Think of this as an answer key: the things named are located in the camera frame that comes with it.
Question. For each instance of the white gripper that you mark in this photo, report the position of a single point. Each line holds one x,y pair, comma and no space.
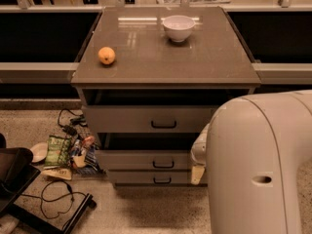
198,150

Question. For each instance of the grey drawer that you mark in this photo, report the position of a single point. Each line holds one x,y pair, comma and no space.
147,119
122,178
142,152

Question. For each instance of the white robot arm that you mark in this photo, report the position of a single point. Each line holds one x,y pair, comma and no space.
254,147

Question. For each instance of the grey bottom drawer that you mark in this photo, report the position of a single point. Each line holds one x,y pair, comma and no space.
122,178

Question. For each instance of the grey drawer cabinet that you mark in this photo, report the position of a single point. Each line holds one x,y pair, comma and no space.
209,68

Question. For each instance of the grey top drawer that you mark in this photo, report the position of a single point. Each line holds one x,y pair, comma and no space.
147,119

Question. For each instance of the blue snack packet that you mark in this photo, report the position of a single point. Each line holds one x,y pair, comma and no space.
90,161

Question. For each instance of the tan packet on floor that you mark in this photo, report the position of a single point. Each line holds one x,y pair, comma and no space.
61,173

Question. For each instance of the green chip bag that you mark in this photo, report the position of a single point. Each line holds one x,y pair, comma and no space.
58,152

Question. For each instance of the white bowl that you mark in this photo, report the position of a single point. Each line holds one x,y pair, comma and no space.
178,28

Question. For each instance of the orange fruit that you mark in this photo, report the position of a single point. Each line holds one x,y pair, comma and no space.
106,55

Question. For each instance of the white plate on floor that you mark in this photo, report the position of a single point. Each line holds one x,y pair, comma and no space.
39,151

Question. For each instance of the black chair base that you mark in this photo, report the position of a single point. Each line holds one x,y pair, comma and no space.
16,174

